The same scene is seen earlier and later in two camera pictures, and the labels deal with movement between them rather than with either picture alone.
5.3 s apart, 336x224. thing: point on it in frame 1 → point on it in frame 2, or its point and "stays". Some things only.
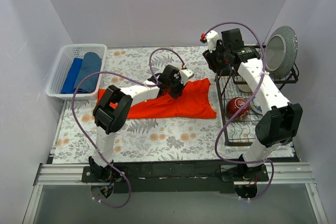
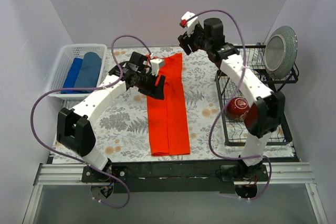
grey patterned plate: [281, 52] stays
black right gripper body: [210, 60] → [189, 39]
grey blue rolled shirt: [91, 64] stays
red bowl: [234, 104] stays
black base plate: [175, 176] stays
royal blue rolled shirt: [70, 82] stays
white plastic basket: [62, 67] stays
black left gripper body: [176, 92] → [151, 85]
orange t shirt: [195, 99] → [167, 118]
